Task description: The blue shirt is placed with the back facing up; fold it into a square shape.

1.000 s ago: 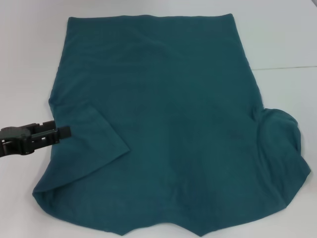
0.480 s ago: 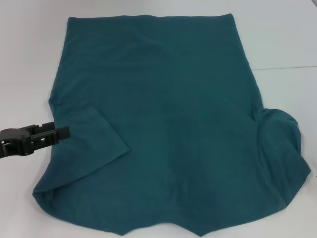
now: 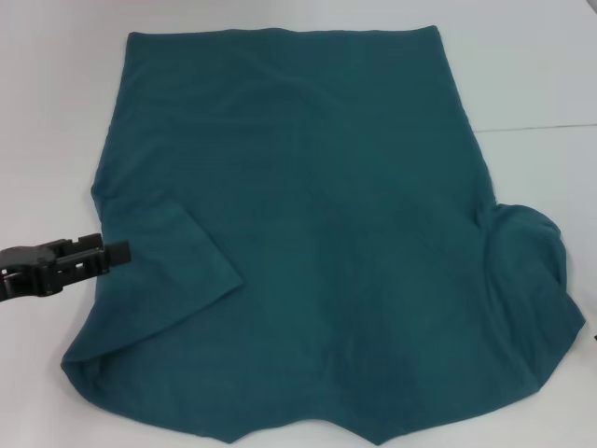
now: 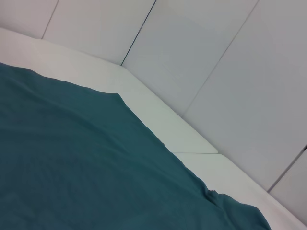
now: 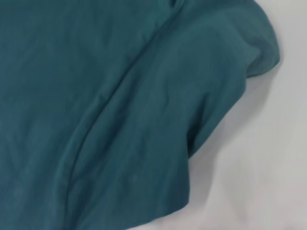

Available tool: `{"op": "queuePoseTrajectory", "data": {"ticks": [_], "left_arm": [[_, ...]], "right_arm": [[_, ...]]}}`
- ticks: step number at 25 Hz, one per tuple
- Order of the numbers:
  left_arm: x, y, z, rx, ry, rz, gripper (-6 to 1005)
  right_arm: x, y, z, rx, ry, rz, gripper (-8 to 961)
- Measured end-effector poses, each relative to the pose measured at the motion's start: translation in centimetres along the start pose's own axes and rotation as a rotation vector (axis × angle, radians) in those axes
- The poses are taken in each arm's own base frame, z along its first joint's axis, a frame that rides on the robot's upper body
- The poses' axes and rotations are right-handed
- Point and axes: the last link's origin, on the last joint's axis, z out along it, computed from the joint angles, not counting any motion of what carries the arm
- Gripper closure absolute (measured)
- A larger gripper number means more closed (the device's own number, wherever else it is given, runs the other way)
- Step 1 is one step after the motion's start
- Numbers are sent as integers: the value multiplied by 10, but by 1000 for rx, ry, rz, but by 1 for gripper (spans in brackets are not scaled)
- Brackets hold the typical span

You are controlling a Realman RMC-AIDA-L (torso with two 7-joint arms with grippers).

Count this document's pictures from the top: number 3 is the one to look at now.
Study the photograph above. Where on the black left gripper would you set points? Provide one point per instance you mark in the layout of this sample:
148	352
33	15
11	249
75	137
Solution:
28	273

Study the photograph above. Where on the teal blue shirt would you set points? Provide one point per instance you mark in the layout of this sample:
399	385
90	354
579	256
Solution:
303	186

